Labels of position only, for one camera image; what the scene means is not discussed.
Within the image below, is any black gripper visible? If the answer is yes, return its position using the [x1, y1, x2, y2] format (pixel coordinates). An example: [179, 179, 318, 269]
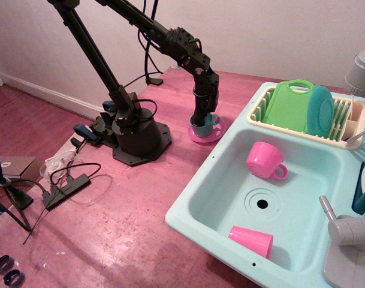
[192, 71, 219, 127]

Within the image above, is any teal plastic cup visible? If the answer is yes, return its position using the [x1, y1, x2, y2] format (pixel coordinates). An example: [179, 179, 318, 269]
[189, 113, 221, 137]

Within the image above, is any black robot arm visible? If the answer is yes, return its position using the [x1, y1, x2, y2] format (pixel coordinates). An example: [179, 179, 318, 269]
[49, 1, 219, 126]

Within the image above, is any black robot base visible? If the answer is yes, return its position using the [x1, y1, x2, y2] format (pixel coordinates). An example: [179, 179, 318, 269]
[91, 91, 171, 166]

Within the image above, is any light teal toy sink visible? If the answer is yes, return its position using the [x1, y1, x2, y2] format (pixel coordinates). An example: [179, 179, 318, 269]
[165, 88, 365, 287]

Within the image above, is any pink plastic saucer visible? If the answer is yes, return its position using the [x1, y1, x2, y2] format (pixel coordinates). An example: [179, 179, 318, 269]
[188, 120, 227, 144]

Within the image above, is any green cutting board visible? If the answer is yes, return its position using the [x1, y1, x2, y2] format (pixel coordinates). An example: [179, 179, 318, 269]
[262, 79, 315, 132]

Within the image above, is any blue black clamp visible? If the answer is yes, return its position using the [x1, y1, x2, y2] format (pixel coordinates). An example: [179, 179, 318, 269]
[73, 124, 101, 145]

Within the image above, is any teal plastic plate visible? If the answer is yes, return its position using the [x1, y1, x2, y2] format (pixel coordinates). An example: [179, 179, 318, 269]
[307, 85, 334, 137]

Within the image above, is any black usb hub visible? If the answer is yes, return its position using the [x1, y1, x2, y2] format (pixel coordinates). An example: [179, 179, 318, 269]
[43, 174, 91, 211]

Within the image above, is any pink plastic tumbler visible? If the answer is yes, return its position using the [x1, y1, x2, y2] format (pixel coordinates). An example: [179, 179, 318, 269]
[228, 226, 274, 259]

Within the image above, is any clear plastic container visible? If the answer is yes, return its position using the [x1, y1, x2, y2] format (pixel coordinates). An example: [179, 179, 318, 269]
[40, 151, 82, 182]

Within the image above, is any cream dish rack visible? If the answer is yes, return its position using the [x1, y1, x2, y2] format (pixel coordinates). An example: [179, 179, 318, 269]
[246, 82, 365, 150]

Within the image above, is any brown cardboard box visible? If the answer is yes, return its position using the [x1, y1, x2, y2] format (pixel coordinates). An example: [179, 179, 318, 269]
[0, 156, 44, 187]

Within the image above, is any grey toy faucet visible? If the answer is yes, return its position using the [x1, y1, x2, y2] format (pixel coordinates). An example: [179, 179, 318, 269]
[319, 196, 365, 251]

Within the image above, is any black cable with foot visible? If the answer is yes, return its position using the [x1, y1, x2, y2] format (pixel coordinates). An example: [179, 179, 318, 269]
[136, 0, 165, 86]

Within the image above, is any pink cup with handle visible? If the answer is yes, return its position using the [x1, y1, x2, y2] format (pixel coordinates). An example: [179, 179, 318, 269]
[246, 142, 288, 181]

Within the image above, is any black cable bundle left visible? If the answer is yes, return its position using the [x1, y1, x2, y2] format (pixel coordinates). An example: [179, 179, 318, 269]
[0, 146, 35, 233]

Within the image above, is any black blue ring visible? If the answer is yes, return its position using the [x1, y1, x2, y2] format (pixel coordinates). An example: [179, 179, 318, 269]
[0, 255, 14, 273]
[3, 269, 23, 287]

